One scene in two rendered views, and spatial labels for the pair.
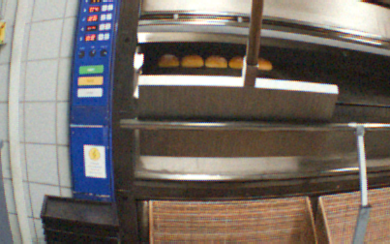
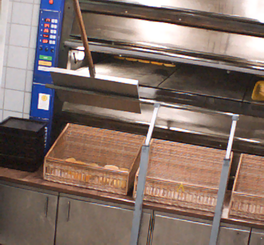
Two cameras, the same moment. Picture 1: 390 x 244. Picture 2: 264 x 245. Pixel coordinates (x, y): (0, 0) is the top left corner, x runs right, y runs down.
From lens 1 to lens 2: 256 cm
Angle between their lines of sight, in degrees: 13
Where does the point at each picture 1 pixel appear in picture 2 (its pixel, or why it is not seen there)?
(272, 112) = (106, 89)
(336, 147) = (165, 113)
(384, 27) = (213, 46)
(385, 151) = (203, 123)
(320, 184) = (154, 131)
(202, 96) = (75, 78)
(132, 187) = (61, 116)
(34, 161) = (9, 98)
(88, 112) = (43, 78)
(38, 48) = (16, 39)
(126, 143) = not seen: hidden behind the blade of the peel
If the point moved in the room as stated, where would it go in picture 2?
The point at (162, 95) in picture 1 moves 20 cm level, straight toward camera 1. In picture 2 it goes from (60, 76) to (49, 81)
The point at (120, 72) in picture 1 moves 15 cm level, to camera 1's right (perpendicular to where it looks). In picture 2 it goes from (61, 61) to (82, 64)
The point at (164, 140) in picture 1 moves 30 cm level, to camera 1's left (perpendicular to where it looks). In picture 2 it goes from (66, 95) to (24, 87)
